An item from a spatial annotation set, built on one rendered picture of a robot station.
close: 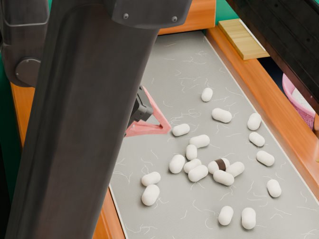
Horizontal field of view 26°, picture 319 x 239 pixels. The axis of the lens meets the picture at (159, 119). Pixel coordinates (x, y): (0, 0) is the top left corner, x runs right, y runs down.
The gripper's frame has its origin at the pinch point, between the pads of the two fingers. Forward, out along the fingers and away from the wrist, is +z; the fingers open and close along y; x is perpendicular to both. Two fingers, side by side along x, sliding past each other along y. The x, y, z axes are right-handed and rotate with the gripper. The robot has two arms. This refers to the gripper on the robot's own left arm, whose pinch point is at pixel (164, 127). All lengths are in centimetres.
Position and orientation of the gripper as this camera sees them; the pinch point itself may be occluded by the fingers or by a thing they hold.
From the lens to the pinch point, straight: 101.8
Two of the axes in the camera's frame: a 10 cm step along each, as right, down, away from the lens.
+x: -6.2, 7.2, 3.1
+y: -2.8, -5.7, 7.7
